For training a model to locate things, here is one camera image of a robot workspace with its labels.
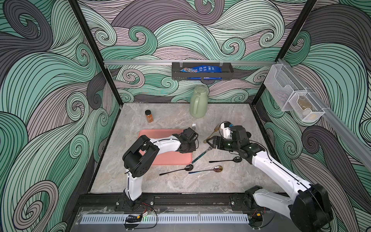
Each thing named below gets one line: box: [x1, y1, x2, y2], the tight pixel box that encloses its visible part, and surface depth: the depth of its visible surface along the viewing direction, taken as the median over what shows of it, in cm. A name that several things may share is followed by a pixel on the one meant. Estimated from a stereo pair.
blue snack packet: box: [179, 65, 223, 73], surface depth 94 cm
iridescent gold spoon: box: [188, 165, 223, 174], surface depth 85 cm
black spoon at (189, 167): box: [159, 163, 194, 176], surface depth 85 cm
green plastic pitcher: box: [189, 84, 209, 119], surface depth 98 cm
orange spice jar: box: [144, 109, 154, 123], surface depth 105 cm
